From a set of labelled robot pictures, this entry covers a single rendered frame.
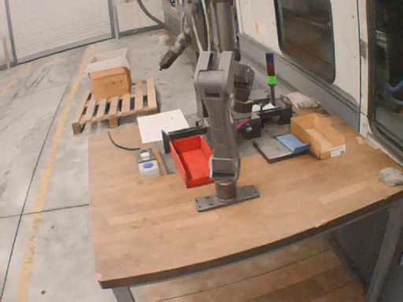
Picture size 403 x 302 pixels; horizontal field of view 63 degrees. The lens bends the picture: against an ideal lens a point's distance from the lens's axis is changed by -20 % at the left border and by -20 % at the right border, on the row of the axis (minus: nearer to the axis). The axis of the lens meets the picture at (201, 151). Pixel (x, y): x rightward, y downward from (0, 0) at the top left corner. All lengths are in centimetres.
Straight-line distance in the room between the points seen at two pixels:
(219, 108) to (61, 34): 983
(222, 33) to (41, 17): 960
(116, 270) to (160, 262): 13
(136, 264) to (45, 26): 1004
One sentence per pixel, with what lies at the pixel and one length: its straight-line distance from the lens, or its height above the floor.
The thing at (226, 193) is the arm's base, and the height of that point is 94.
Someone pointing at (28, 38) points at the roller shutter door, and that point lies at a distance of 1099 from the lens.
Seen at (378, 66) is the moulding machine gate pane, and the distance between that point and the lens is 154.
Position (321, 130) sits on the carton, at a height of 92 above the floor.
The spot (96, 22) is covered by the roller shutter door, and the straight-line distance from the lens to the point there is 1062.
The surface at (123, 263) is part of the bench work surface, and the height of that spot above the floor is 90.
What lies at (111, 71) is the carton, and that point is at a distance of 473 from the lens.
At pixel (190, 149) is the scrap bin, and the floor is 91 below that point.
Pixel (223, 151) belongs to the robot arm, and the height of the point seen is 108.
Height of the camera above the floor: 160
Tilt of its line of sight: 27 degrees down
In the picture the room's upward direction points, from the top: 7 degrees counter-clockwise
